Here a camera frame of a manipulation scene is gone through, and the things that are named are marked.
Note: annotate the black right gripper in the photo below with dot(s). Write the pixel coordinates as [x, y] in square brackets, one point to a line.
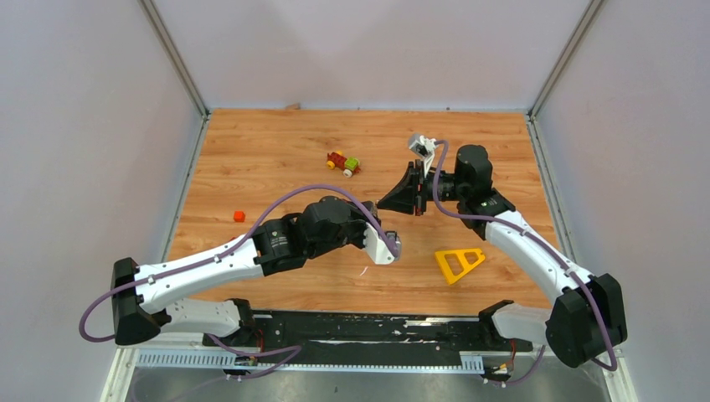
[404, 198]

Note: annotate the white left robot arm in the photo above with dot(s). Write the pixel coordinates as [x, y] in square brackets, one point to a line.
[156, 298]

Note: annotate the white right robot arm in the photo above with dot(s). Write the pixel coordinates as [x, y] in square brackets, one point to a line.
[587, 316]

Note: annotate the red lego toy car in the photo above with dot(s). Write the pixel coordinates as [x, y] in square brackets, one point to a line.
[348, 166]

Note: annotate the yellow triangle block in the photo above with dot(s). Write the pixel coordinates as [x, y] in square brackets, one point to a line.
[456, 264]

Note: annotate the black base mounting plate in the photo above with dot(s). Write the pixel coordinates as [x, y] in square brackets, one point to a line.
[280, 328]

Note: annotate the small red cube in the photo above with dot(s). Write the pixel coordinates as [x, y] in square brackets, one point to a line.
[239, 216]

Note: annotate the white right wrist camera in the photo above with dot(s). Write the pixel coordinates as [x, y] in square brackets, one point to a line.
[424, 149]

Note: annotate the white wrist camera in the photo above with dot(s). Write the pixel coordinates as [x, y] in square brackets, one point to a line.
[424, 149]
[382, 251]

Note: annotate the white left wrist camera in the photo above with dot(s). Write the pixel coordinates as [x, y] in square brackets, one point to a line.
[382, 251]

